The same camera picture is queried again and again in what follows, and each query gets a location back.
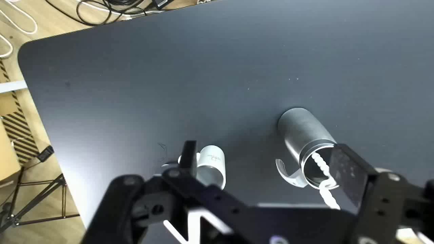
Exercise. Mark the silver steel flask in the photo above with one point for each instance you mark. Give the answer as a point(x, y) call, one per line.
point(301, 132)

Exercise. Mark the black power adapter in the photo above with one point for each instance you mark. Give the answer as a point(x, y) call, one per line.
point(162, 3)

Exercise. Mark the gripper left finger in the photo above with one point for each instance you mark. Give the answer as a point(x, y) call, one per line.
point(210, 195)

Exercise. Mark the white twisted bottle brush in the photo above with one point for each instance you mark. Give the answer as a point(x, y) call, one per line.
point(321, 165)

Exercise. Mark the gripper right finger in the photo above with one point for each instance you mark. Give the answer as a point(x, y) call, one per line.
point(386, 203)

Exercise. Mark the cardboard box with striped tape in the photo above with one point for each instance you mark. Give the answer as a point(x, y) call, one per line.
point(18, 125)

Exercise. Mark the black tripod stand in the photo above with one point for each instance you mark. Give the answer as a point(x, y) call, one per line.
point(37, 200)

